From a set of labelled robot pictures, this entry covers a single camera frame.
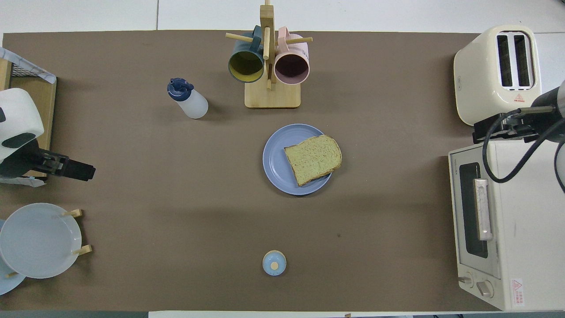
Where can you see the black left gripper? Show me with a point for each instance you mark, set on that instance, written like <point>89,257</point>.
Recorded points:
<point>26,163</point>

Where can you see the brown table mat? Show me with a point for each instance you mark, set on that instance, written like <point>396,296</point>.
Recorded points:
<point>176,198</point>

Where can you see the checked white cloth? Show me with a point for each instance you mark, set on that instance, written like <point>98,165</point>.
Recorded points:
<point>26,66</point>

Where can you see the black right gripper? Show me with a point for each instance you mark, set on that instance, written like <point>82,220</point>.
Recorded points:
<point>545,99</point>

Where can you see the dark teal mug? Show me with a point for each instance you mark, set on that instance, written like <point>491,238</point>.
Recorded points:
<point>246,66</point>

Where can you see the slice of toast bread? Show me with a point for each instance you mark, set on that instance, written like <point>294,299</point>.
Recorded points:
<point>313,159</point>

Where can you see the wooden mug tree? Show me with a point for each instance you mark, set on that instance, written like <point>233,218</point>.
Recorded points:
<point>272,97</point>

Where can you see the white toaster oven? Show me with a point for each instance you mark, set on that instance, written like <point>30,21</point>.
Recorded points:
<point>529,221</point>

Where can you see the squeeze bottle with navy cap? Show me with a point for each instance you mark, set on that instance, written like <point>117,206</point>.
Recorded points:
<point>194,106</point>

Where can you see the blue round plate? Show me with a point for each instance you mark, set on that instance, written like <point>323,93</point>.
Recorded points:
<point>276,163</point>

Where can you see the grey plate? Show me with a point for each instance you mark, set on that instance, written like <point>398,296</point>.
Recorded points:
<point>39,240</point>

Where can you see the pink mug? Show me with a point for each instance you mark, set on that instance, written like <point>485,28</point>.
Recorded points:
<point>291,66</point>

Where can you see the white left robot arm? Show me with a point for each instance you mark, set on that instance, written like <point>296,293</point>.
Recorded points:
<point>17,115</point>

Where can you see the light blue plate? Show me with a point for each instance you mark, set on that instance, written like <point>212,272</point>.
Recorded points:
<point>6,285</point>

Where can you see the wooden plate rack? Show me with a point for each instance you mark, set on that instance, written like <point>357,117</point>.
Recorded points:
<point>77,213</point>

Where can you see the white crumpled sheet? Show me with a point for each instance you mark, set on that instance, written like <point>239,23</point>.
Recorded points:
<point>22,181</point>

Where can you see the cream two-slot toaster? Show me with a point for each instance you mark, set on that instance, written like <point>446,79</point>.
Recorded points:
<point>476,88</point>

